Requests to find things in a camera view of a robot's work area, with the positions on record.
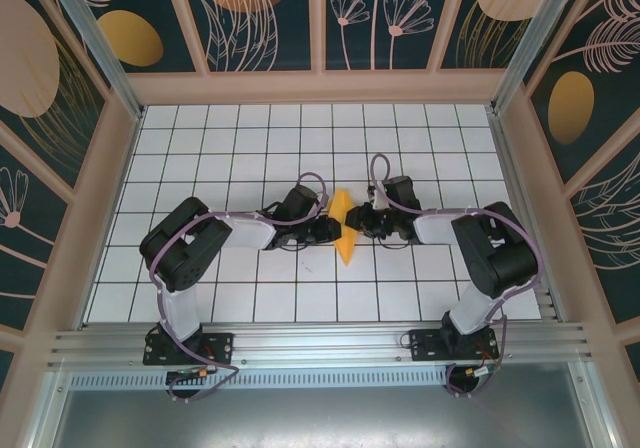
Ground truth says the long aluminium base rail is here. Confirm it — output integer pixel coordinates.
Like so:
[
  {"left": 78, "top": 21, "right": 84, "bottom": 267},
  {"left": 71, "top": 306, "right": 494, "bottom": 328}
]
[{"left": 47, "top": 321, "right": 594, "bottom": 369}]

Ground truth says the grey sheet metal tray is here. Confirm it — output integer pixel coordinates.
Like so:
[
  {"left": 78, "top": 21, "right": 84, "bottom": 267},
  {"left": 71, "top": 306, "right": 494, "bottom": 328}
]
[{"left": 27, "top": 367, "right": 619, "bottom": 448}]

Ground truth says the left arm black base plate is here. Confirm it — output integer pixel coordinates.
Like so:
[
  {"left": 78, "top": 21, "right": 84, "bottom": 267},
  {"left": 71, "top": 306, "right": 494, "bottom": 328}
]
[{"left": 143, "top": 331, "right": 235, "bottom": 367}]

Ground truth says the large pink circle wall panel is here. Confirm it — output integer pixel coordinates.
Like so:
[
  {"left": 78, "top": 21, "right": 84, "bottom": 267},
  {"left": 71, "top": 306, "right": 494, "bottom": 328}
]
[{"left": 0, "top": 0, "right": 112, "bottom": 195}]

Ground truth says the aluminium side rail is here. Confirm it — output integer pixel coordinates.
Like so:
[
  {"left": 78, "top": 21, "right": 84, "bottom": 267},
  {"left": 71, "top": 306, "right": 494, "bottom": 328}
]
[{"left": 485, "top": 106, "right": 569, "bottom": 325}]

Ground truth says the single pink flower wall panel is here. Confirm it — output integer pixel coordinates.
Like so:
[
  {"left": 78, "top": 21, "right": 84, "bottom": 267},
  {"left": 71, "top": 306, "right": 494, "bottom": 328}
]
[{"left": 0, "top": 135, "right": 74, "bottom": 337}]

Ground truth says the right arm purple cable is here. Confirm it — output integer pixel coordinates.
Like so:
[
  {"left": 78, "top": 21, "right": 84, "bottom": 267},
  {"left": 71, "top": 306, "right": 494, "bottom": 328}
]
[{"left": 370, "top": 153, "right": 546, "bottom": 400}]

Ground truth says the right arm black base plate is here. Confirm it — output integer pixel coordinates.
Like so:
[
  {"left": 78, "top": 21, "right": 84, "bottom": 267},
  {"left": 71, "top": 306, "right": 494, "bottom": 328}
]
[{"left": 408, "top": 328, "right": 500, "bottom": 363}]

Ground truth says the aluminium corner post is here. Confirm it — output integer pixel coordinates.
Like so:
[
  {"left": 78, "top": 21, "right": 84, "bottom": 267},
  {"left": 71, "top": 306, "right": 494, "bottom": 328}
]
[
  {"left": 39, "top": 0, "right": 146, "bottom": 122},
  {"left": 489, "top": 0, "right": 586, "bottom": 115}
]

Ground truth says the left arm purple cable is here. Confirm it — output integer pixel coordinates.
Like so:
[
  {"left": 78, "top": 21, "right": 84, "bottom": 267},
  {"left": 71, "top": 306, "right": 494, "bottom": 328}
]
[{"left": 149, "top": 171, "right": 331, "bottom": 404}]

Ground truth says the pink leaf outlines wall panel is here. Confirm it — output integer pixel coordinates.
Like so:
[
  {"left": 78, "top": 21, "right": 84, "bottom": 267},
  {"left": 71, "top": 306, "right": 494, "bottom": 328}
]
[{"left": 564, "top": 152, "right": 640, "bottom": 327}]

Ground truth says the yellow cloth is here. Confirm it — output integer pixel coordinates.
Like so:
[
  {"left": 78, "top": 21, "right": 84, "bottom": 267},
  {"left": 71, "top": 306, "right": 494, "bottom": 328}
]
[{"left": 327, "top": 189, "right": 362, "bottom": 268}]

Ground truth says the gold oval pink feather panel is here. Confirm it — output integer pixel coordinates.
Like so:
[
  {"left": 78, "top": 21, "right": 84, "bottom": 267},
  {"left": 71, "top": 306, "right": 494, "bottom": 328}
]
[{"left": 522, "top": 0, "right": 640, "bottom": 185}]

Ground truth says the gold oval wall panel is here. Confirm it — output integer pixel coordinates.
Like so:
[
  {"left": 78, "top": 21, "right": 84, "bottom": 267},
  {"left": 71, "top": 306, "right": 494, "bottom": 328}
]
[{"left": 64, "top": 0, "right": 209, "bottom": 75}]

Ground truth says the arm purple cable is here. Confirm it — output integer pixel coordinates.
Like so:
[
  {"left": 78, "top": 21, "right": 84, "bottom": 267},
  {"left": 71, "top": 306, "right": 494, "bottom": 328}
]
[
  {"left": 149, "top": 171, "right": 331, "bottom": 404},
  {"left": 370, "top": 153, "right": 546, "bottom": 400}
]

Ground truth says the pink flowers wall panel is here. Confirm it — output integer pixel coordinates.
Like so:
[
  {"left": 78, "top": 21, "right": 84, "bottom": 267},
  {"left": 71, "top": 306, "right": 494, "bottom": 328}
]
[{"left": 322, "top": 0, "right": 454, "bottom": 74}]

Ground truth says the slotted grey cable duct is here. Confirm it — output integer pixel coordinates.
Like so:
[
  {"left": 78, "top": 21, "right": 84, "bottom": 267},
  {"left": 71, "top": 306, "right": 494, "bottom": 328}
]
[{"left": 67, "top": 371, "right": 451, "bottom": 390}]

